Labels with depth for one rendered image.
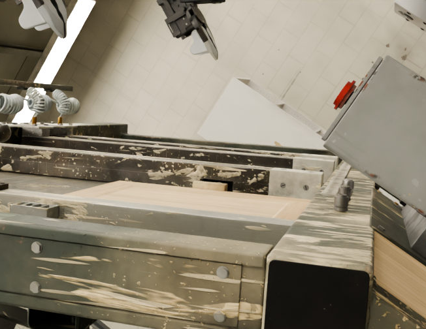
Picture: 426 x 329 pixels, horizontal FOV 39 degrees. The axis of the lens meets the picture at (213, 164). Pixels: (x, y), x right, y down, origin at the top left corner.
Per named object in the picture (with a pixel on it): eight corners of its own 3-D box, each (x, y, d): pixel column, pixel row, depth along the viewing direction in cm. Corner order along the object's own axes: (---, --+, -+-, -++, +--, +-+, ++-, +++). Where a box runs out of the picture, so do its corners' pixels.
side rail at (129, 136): (345, 176, 275) (347, 152, 273) (120, 156, 302) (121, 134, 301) (346, 174, 282) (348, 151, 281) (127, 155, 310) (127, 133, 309)
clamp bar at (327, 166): (331, 185, 184) (338, 105, 182) (-11, 153, 214) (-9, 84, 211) (334, 181, 193) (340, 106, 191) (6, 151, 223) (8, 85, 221)
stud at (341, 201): (347, 213, 102) (348, 196, 102) (332, 211, 103) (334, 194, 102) (347, 211, 104) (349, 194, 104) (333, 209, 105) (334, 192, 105)
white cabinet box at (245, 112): (444, 220, 475) (232, 76, 510) (399, 277, 489) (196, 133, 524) (438, 207, 533) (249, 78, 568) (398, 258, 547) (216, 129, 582)
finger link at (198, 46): (201, 68, 158) (185, 37, 158) (220, 57, 156) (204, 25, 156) (197, 68, 155) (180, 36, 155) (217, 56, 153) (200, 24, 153)
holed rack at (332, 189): (336, 197, 121) (336, 194, 121) (321, 196, 122) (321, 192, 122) (359, 152, 280) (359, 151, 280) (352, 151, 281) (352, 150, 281)
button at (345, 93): (365, 87, 69) (350, 77, 69) (345, 116, 70) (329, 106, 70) (366, 89, 73) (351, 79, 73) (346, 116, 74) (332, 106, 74)
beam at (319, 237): (366, 366, 67) (375, 269, 66) (258, 348, 70) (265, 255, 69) (373, 177, 279) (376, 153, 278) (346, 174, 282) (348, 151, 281)
